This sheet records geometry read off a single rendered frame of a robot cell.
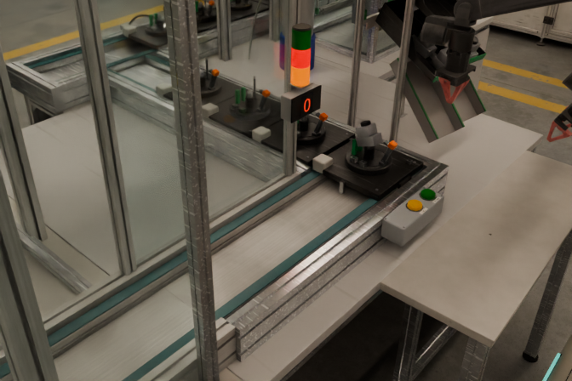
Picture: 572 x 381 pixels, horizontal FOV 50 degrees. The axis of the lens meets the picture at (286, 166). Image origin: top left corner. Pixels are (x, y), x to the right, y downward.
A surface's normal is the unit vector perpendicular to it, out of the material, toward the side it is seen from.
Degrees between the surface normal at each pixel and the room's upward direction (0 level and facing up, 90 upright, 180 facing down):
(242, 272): 0
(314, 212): 0
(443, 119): 45
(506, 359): 0
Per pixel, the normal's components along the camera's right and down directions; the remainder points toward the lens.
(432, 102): 0.45, -0.29
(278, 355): 0.01, -0.84
